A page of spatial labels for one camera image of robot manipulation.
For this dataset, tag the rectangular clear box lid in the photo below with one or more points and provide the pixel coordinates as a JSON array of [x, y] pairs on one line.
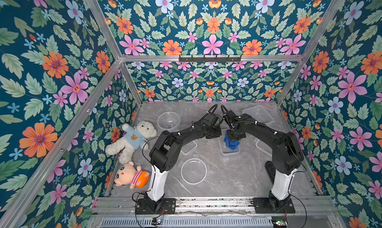
[[189, 147]]

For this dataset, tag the black hook rail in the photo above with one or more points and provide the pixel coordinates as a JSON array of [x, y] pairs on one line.
[[210, 58]]

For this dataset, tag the rectangular clear lunch box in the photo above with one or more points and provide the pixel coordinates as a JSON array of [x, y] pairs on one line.
[[228, 148]]

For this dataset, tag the square clear box lid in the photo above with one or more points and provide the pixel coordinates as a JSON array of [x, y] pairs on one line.
[[263, 147]]

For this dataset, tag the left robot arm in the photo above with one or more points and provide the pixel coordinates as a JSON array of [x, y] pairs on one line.
[[166, 150]]

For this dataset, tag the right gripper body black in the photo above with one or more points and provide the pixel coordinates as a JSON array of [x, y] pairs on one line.
[[234, 135]]

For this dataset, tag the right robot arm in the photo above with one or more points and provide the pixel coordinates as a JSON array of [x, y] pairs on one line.
[[287, 155]]

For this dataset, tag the pink doll orange outfit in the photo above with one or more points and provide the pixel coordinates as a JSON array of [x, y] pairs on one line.
[[135, 177]]

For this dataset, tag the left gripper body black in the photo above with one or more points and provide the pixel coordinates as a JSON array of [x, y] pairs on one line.
[[214, 132]]

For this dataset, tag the round clear lunch box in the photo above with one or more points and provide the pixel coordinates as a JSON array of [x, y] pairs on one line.
[[169, 121]]

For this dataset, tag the square clear lunch box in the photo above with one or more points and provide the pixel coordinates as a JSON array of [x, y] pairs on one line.
[[260, 114]]

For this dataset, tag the blue cleaning cloth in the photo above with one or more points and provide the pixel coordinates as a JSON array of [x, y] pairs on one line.
[[232, 145]]

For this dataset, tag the white ventilation grille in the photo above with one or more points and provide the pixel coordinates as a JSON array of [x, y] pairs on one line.
[[187, 222]]

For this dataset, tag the round clear box lid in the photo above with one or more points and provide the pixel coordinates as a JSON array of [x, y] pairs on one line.
[[193, 171]]

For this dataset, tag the aluminium front rail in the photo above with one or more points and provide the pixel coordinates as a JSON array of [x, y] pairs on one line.
[[304, 205]]

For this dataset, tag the white teddy bear blue shirt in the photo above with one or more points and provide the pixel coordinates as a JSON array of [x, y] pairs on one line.
[[134, 138]]

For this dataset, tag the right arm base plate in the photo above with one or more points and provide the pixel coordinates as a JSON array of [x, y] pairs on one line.
[[273, 206]]

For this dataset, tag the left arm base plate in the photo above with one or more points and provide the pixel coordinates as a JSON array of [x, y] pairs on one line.
[[164, 206]]

